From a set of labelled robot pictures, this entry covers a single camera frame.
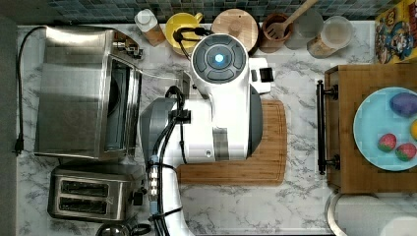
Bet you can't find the black power cord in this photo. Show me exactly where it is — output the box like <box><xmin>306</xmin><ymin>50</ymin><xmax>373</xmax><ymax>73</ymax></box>
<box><xmin>12</xmin><ymin>26</ymin><xmax>47</xmax><ymax>156</ymax></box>

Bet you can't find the brown utensil holder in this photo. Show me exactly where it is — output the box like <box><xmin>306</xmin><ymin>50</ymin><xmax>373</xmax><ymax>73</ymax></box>
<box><xmin>259</xmin><ymin>13</ymin><xmax>293</xmax><ymax>53</ymax></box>

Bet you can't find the black drawer handle bar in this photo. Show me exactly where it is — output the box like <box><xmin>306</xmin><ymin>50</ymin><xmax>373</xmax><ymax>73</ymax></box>
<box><xmin>316</xmin><ymin>80</ymin><xmax>340</xmax><ymax>175</ymax></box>

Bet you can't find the cereal box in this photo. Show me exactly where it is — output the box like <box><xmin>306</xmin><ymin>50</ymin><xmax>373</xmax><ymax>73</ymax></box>
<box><xmin>375</xmin><ymin>0</ymin><xmax>417</xmax><ymax>64</ymax></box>

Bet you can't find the steel pot lid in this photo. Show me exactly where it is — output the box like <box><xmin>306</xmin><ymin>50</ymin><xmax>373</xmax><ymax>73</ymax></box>
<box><xmin>95</xmin><ymin>223</ymin><xmax>151</xmax><ymax>236</ymax></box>

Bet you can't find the stainless steel two-slot toaster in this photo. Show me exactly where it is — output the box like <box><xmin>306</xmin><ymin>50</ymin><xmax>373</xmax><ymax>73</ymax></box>
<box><xmin>47</xmin><ymin>162</ymin><xmax>147</xmax><ymax>223</ymax></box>

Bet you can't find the clear jar with lid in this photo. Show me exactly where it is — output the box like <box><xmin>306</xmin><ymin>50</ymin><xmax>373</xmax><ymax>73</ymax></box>
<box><xmin>307</xmin><ymin>16</ymin><xmax>353</xmax><ymax>59</ymax></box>

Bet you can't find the purple toy fruit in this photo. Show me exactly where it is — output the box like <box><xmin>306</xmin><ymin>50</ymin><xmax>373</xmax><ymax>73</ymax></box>
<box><xmin>389</xmin><ymin>92</ymin><xmax>417</xmax><ymax>117</ymax></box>

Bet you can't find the light blue plate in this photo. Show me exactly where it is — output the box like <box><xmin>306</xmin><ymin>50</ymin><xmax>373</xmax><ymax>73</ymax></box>
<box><xmin>353</xmin><ymin>87</ymin><xmax>416</xmax><ymax>171</ymax></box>

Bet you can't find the glass oven door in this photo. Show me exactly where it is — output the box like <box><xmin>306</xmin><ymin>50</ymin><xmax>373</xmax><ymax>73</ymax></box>
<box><xmin>104</xmin><ymin>57</ymin><xmax>142</xmax><ymax>154</ymax></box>

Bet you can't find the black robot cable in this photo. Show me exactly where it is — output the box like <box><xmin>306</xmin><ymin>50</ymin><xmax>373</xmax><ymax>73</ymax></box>
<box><xmin>148</xmin><ymin>86</ymin><xmax>193</xmax><ymax>236</ymax></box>

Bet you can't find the stainless steel toaster oven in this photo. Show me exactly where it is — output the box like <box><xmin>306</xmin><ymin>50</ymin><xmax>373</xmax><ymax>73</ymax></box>
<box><xmin>34</xmin><ymin>26</ymin><xmax>142</xmax><ymax>160</ymax></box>

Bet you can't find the yellow mug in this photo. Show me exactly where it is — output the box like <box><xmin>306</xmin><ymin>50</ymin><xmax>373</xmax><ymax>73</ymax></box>
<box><xmin>164</xmin><ymin>13</ymin><xmax>203</xmax><ymax>55</ymax></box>

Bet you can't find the dark canister wooden lid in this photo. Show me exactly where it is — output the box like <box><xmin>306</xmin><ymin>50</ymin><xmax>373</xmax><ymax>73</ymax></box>
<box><xmin>211</xmin><ymin>9</ymin><xmax>259</xmax><ymax>53</ymax></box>

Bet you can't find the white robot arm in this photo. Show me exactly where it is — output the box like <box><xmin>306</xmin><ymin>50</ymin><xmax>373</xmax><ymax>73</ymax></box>
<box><xmin>140</xmin><ymin>33</ymin><xmax>263</xmax><ymax>236</ymax></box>

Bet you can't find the orange bottle white cap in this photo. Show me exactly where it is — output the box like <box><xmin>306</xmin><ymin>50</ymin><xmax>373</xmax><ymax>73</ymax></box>
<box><xmin>134</xmin><ymin>9</ymin><xmax>165</xmax><ymax>46</ymax></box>

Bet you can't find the wooden drawer box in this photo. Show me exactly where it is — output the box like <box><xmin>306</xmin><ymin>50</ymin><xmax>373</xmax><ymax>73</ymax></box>
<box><xmin>318</xmin><ymin>64</ymin><xmax>416</xmax><ymax>194</ymax></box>

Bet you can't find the red green toy strawberry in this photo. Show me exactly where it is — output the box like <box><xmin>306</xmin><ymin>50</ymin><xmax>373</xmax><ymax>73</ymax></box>
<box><xmin>395</xmin><ymin>143</ymin><xmax>417</xmax><ymax>161</ymax></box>

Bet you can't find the yellow toy fruit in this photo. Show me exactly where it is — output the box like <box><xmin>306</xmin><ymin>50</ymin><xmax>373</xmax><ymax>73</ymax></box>
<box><xmin>410</xmin><ymin>120</ymin><xmax>417</xmax><ymax>141</ymax></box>

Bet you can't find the clear plastic container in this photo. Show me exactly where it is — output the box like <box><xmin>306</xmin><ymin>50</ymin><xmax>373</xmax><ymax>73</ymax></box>
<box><xmin>285</xmin><ymin>9</ymin><xmax>324</xmax><ymax>50</ymax></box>

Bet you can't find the bamboo cutting board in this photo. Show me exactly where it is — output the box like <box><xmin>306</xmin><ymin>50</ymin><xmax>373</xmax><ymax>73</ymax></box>
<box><xmin>177</xmin><ymin>100</ymin><xmax>287</xmax><ymax>186</ymax></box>

